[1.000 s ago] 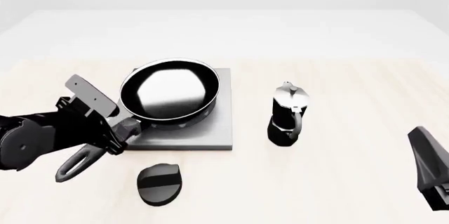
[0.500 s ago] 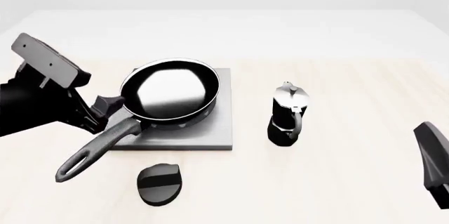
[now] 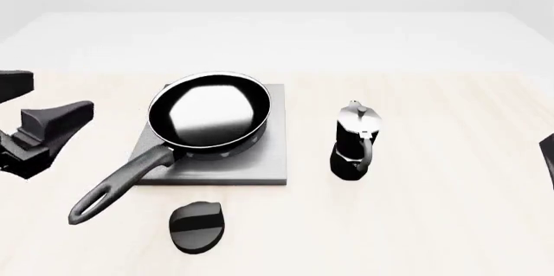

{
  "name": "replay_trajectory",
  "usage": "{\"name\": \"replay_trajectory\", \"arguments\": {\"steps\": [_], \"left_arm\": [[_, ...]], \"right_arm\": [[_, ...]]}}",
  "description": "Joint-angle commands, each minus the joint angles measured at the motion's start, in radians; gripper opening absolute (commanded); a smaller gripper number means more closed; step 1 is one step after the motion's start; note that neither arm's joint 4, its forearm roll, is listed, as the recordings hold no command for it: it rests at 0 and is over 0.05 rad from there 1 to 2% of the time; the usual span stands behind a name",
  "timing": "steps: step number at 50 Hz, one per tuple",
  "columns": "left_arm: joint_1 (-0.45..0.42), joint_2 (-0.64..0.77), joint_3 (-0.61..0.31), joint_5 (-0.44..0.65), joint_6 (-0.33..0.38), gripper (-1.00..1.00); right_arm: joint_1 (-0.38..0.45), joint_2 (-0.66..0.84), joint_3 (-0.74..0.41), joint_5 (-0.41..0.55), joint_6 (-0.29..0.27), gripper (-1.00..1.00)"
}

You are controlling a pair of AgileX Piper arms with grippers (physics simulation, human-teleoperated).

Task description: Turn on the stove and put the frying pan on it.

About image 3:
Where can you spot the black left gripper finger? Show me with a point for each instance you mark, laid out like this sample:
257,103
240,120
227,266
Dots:
60,120
15,83

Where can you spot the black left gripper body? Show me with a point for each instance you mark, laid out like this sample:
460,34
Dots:
21,156

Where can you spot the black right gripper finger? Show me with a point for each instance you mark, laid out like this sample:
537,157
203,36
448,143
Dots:
549,159

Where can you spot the black frying pan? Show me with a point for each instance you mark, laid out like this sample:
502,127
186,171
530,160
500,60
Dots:
208,113

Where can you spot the round black stove knob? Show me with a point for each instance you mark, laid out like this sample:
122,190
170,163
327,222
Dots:
197,222

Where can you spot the flat grey stove plate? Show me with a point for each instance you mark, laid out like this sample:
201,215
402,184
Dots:
242,169

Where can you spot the black and silver moka pot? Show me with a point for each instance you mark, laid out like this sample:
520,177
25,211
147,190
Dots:
357,146

